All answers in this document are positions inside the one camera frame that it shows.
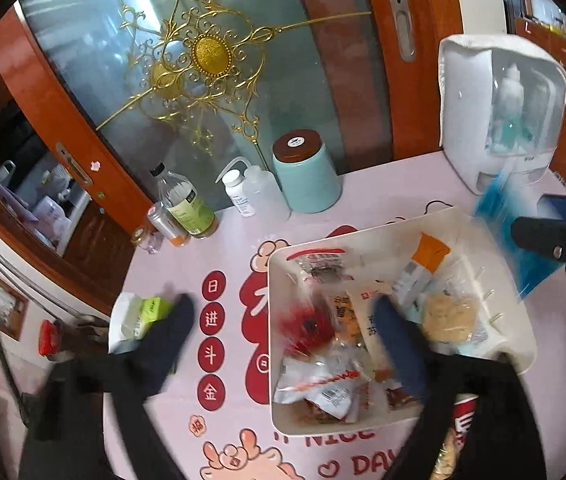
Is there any translucent squeeze bottle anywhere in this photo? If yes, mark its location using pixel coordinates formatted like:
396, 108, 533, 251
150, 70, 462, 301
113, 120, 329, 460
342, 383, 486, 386
215, 157, 291, 222

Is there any pink printed tablecloth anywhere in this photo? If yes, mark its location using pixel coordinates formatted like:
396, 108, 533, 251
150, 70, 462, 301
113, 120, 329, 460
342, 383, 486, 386
103, 150, 566, 480

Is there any white packet with red label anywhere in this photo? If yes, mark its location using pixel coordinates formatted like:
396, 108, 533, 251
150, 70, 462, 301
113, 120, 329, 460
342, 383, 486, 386
328, 282, 394, 376

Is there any small jar with orange base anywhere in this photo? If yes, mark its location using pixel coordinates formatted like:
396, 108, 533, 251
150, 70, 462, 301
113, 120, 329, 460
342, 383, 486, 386
146, 203, 189, 247

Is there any clear packet with barcode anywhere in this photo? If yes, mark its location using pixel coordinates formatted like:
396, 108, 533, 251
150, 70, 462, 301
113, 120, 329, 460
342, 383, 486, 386
295, 252, 354, 286

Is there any small clear glass bottle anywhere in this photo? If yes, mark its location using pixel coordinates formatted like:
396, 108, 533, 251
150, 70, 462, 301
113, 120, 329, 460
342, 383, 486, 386
130, 227, 164, 256

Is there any teal canister with brown lid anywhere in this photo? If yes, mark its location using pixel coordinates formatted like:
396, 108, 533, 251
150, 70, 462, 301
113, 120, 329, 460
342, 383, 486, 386
271, 130, 342, 214

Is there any green tissue pack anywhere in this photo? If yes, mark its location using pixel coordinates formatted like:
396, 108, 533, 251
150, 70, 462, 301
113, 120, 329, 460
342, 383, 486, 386
108, 292, 179, 356

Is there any white pill bottle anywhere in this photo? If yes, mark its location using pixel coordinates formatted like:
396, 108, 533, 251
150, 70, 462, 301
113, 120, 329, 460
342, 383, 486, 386
223, 169, 259, 218

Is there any white plastic storage box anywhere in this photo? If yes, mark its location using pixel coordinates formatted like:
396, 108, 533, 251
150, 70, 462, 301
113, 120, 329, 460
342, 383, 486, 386
267, 207, 536, 436

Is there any red white snack packet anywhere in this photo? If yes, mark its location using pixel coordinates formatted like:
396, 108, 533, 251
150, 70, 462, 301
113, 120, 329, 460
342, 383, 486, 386
450, 395, 481, 456

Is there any clear packet of tan snack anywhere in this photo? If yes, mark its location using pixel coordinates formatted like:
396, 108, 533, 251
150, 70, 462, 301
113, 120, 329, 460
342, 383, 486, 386
420, 255, 501, 356

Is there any blue snack packet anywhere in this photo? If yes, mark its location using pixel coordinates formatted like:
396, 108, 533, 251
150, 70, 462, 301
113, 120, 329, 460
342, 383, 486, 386
473, 167, 564, 296

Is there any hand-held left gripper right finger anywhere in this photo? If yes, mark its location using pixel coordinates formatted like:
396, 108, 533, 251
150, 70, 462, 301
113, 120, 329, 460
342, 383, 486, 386
373, 295, 549, 480

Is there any frosted glass door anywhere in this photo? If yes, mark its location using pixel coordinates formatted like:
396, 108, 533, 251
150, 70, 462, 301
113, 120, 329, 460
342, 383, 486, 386
0, 0, 399, 221

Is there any white orange snack packet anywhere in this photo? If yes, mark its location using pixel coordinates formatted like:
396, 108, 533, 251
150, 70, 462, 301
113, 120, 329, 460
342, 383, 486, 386
392, 232, 451, 306

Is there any gold door ornament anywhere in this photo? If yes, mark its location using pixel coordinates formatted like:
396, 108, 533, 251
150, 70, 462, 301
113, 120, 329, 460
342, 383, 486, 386
95, 0, 371, 156

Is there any white cosmetic organizer case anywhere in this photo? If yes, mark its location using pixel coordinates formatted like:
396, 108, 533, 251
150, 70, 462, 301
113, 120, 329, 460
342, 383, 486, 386
437, 34, 566, 196

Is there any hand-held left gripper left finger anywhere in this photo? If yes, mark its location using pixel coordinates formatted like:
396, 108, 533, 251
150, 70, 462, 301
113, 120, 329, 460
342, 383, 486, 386
18, 292, 196, 480

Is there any wooden picture frame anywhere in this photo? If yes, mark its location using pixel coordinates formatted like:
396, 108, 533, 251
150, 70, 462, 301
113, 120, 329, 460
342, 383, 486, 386
0, 267, 31, 341

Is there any glass bottle with green label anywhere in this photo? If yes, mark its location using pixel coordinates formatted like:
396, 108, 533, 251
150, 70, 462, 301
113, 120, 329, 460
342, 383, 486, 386
150, 162, 219, 240

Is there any red container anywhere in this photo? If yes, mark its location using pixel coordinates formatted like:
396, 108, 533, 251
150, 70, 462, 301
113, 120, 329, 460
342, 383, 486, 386
38, 320, 61, 361

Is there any silver door handle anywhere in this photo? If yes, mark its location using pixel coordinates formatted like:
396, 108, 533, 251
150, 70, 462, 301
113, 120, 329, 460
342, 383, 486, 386
387, 0, 416, 63
55, 142, 92, 188

